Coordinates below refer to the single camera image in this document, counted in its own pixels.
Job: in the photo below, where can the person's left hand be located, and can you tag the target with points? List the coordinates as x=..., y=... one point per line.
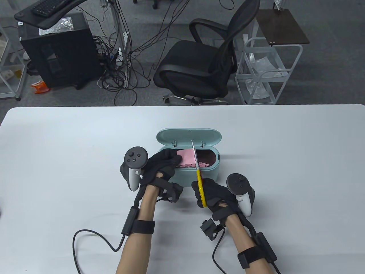
x=159, y=165

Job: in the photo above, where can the person's right hand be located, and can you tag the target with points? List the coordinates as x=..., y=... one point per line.
x=216, y=197

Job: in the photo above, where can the grey black controller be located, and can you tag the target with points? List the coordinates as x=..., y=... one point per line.
x=238, y=182
x=135, y=155

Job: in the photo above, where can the pink waste paper sheet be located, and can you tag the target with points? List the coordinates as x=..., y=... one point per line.
x=185, y=157

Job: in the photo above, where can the pile of pink paper pieces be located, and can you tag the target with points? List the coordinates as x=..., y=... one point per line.
x=204, y=164

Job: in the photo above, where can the mint green lidded bin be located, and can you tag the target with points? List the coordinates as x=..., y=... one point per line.
x=188, y=135

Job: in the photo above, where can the person's left forearm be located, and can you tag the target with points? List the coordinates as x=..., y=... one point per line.
x=139, y=251

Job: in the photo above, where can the person's right forearm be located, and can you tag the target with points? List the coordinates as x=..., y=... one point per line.
x=245, y=239

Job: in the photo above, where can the black office chair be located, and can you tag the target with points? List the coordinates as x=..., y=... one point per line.
x=194, y=65

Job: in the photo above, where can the clear plastic bags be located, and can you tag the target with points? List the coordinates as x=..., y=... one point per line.
x=258, y=88

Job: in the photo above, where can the orange packet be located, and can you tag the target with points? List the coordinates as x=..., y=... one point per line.
x=40, y=87

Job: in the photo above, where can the black computer tower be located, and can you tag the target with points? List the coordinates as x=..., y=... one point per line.
x=62, y=57

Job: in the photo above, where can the white metal desk leg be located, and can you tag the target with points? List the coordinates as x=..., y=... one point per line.
x=115, y=20

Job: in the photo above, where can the white shelf trolley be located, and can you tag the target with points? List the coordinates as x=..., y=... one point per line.
x=10, y=92

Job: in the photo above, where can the crumpled clear plastic wrap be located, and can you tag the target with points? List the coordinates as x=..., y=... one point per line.
x=58, y=25

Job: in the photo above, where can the dark brown board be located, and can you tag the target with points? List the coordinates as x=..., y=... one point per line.
x=282, y=27

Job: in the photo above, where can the black keyboard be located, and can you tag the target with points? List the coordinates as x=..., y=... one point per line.
x=47, y=7

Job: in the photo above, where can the black keyboard tray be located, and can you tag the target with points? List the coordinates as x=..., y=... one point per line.
x=28, y=18

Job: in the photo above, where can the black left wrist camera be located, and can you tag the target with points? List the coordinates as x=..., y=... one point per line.
x=174, y=192

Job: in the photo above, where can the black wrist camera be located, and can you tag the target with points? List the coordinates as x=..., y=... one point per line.
x=174, y=192
x=209, y=228

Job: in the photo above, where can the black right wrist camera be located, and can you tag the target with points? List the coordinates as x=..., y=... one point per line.
x=209, y=228

